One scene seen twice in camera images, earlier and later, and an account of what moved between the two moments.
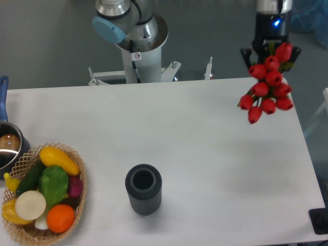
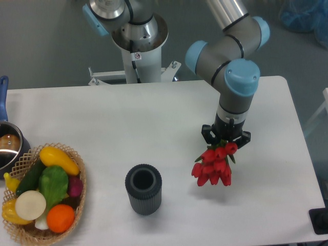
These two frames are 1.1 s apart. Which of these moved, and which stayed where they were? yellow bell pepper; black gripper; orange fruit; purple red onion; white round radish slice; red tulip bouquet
Moved: red tulip bouquet; black gripper
Stayed: purple red onion; white round radish slice; orange fruit; yellow bell pepper
